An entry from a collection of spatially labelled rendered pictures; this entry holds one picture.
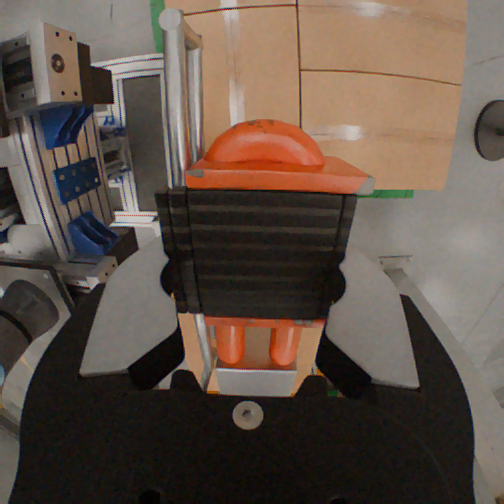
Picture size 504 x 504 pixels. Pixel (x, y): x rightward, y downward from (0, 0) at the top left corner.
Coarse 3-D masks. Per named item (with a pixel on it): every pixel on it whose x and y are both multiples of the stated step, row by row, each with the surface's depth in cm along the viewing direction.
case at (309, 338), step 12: (180, 324) 61; (192, 324) 61; (192, 336) 63; (300, 336) 62; (312, 336) 62; (192, 348) 66; (216, 348) 66; (300, 348) 65; (312, 348) 65; (192, 360) 70; (216, 360) 69; (300, 360) 68; (312, 360) 68; (300, 372) 72; (216, 384) 77; (300, 384) 76
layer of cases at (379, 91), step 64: (192, 0) 52; (256, 0) 52; (320, 0) 52; (384, 0) 49; (448, 0) 46; (256, 64) 62; (320, 64) 62; (384, 64) 60; (448, 64) 57; (320, 128) 72; (384, 128) 70; (448, 128) 68
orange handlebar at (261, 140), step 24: (264, 120) 9; (216, 144) 10; (240, 144) 9; (264, 144) 9; (288, 144) 9; (312, 144) 10; (216, 336) 16; (240, 336) 16; (288, 336) 15; (288, 360) 17
